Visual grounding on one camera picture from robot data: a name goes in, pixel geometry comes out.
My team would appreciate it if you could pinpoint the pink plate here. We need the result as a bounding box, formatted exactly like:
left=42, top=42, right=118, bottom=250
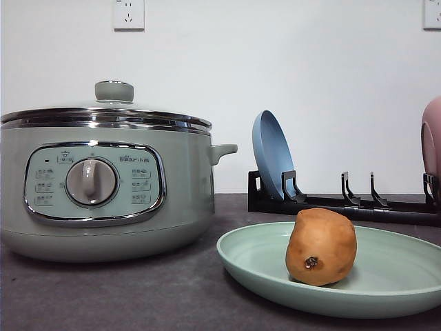
left=420, top=95, right=441, bottom=181

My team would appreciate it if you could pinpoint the blue plate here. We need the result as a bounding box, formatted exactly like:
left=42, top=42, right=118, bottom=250
left=252, top=109, right=296, bottom=201

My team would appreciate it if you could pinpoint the green plate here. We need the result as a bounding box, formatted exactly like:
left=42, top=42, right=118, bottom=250
left=216, top=221, right=441, bottom=319

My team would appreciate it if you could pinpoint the black plate rack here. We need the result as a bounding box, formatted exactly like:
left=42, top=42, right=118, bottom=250
left=247, top=168, right=441, bottom=228

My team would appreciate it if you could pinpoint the pale green electric steamer pot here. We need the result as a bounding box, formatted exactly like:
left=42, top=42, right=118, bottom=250
left=0, top=120, right=238, bottom=263

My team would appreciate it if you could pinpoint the brown potato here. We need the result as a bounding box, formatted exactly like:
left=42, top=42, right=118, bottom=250
left=285, top=208, right=358, bottom=287

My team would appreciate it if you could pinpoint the white wall socket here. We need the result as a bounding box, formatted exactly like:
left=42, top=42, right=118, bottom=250
left=113, top=0, right=145, bottom=32
left=422, top=0, right=441, bottom=30

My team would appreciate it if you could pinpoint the glass lid with green knob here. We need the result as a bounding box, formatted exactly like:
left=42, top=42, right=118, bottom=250
left=0, top=80, right=213, bottom=136

